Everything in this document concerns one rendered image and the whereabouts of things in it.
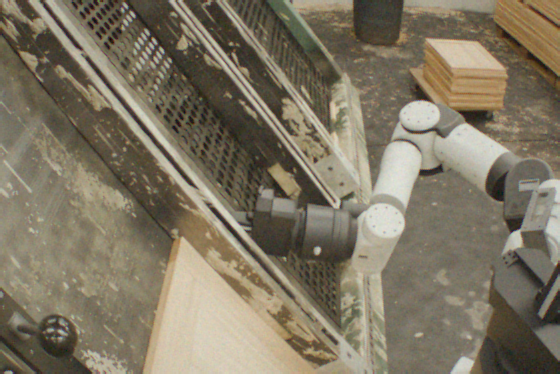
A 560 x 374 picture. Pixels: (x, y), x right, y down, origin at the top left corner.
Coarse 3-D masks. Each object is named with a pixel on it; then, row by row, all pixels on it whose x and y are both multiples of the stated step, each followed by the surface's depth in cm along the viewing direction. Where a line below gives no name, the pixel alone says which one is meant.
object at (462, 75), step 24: (432, 48) 418; (456, 48) 419; (480, 48) 423; (408, 72) 451; (432, 72) 428; (456, 72) 390; (480, 72) 392; (504, 72) 394; (432, 96) 414; (456, 96) 401; (480, 96) 403
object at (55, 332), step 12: (12, 312) 55; (12, 324) 54; (24, 324) 53; (48, 324) 47; (60, 324) 47; (72, 324) 48; (24, 336) 55; (36, 336) 47; (48, 336) 46; (60, 336) 46; (72, 336) 47; (48, 348) 46; (60, 348) 46; (72, 348) 47
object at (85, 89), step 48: (0, 0) 78; (48, 0) 83; (48, 48) 83; (96, 96) 87; (96, 144) 91; (144, 144) 91; (144, 192) 95; (192, 192) 96; (192, 240) 99; (240, 240) 103; (240, 288) 104; (288, 288) 109; (336, 336) 115
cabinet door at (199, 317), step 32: (192, 256) 98; (192, 288) 94; (224, 288) 102; (160, 320) 84; (192, 320) 89; (224, 320) 97; (256, 320) 105; (160, 352) 79; (192, 352) 86; (224, 352) 93; (256, 352) 100; (288, 352) 109
